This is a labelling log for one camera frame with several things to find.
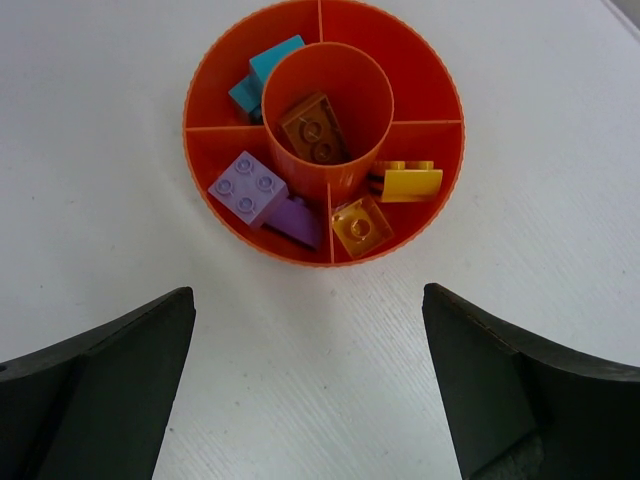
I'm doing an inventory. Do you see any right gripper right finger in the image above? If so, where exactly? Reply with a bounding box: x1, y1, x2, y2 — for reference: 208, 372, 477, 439
422, 283, 639, 479

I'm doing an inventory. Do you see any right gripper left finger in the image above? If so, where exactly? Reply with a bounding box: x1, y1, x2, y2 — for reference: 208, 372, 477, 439
1, 287, 196, 479

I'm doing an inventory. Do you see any orange square lego brick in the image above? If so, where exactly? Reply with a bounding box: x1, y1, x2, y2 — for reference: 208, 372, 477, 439
331, 195, 394, 259

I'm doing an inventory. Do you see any yellow curved lego brick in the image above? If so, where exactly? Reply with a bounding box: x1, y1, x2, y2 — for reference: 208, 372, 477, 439
367, 161, 443, 203

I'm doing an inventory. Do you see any purple lego plate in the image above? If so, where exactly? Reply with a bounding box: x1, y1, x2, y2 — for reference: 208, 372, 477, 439
265, 196, 322, 250

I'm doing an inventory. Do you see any brown lego plate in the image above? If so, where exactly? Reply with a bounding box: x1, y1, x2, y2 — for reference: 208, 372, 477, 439
278, 91, 352, 166

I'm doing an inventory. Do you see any teal lego brick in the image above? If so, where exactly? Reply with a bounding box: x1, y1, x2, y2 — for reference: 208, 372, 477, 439
228, 75, 263, 125

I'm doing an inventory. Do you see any lavender lego brick in container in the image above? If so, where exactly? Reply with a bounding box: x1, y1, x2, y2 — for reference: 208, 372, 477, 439
208, 151, 289, 229

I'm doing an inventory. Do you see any orange round divided container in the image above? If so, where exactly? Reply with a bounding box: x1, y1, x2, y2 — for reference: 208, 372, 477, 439
183, 1, 465, 267

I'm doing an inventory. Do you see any blue lego brick in container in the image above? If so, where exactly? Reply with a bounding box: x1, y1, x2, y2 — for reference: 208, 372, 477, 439
249, 35, 305, 96

